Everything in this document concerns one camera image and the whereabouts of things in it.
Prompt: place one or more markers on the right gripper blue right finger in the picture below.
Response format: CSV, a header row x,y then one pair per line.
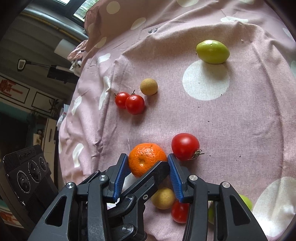
x,y
178,178

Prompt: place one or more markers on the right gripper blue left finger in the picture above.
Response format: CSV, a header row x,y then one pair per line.
x,y
122,170

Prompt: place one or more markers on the orange mandarin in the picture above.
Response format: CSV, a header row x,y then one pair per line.
x,y
143,157

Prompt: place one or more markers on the tan longan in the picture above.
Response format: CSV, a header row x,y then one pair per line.
x,y
163,199
149,86

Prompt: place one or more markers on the green jujube fruit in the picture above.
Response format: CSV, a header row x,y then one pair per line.
x,y
212,52
211,211

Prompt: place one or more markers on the cherry tomato beside mandarin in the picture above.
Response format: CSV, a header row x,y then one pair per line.
x,y
186,147

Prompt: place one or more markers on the near cherry tomato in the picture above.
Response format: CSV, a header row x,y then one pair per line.
x,y
179,212

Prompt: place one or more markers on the far left cherry tomato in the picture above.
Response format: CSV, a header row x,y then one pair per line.
x,y
120,99

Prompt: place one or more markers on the pink polka dot cloth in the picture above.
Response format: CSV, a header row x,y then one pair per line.
x,y
242,111

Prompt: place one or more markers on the white cylinder container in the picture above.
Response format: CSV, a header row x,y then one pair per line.
x,y
64,48

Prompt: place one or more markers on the black window frame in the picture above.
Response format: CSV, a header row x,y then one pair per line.
x,y
75,10

